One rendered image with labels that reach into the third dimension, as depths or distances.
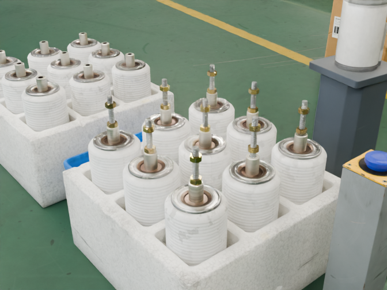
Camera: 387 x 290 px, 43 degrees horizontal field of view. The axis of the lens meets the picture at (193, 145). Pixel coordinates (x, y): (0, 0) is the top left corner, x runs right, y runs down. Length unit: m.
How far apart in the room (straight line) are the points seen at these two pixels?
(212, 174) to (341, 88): 0.39
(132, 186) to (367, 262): 0.38
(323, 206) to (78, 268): 0.49
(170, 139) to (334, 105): 0.40
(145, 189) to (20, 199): 0.52
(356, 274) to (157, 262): 0.30
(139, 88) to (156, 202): 0.50
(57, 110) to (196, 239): 0.54
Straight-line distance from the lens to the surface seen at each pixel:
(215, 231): 0.74
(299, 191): 0.89
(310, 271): 0.96
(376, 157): 0.74
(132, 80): 1.24
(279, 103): 1.67
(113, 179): 0.90
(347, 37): 1.11
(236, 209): 0.81
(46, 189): 1.18
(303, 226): 0.86
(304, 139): 0.87
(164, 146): 0.94
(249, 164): 0.80
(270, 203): 0.81
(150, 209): 0.82
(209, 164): 0.86
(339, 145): 1.17
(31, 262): 1.07
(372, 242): 0.77
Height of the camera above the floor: 0.69
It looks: 29 degrees down
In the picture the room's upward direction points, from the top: 1 degrees counter-clockwise
